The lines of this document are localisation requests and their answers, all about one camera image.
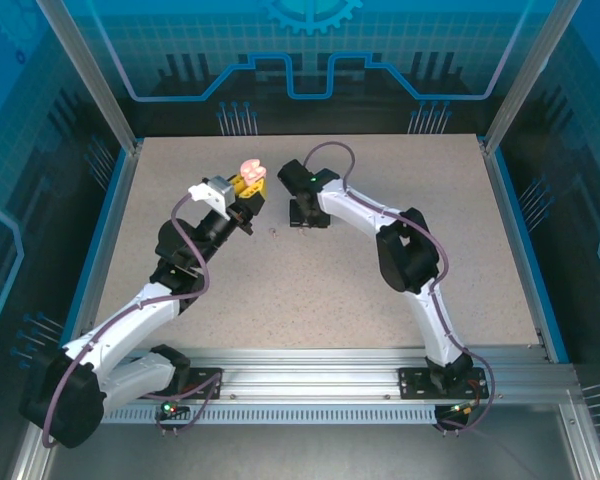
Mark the pink earbud charging case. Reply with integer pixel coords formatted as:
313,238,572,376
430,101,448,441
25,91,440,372
239,157,269,182

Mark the small led connector board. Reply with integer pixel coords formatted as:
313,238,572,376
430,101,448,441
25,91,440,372
159,397,190,420
447,399,482,419

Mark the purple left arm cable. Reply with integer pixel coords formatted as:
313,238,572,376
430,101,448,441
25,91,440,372
42,193,226,447

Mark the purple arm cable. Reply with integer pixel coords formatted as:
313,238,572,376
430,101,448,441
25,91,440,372
302,142,496,437
42,193,226,447

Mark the aluminium blue side rail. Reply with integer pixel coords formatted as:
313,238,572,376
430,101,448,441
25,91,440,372
59,142,144,364
482,142,571,364

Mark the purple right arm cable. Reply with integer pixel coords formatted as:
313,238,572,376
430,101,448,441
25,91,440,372
302,142,496,437

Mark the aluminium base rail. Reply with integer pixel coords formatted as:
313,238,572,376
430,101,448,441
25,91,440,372
99,347,579,404

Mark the aluminium frame post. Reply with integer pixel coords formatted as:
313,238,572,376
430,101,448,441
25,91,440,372
33,0,144,154
482,0,571,154

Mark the slotted grey cable duct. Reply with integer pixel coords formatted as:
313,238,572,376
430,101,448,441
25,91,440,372
102,405,444,426

